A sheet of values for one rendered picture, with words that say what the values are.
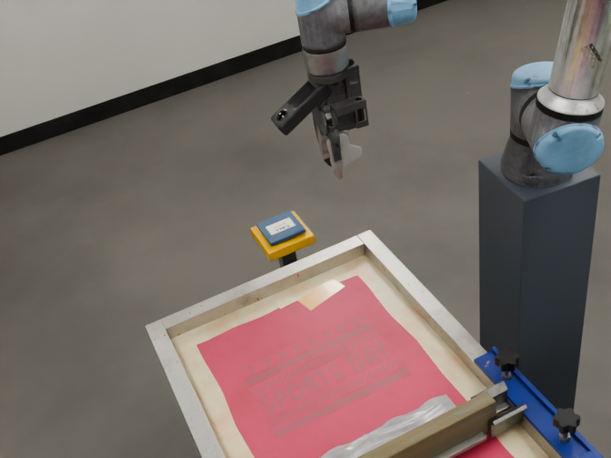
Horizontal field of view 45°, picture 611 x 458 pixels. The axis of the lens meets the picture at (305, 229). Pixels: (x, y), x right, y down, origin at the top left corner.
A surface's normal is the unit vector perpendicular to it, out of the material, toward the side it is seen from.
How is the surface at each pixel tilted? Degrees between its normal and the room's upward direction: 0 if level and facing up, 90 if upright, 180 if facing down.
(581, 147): 97
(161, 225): 0
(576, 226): 90
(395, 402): 0
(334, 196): 0
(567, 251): 90
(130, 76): 90
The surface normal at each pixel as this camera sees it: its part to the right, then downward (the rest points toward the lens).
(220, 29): 0.43, 0.51
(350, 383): -0.15, -0.77
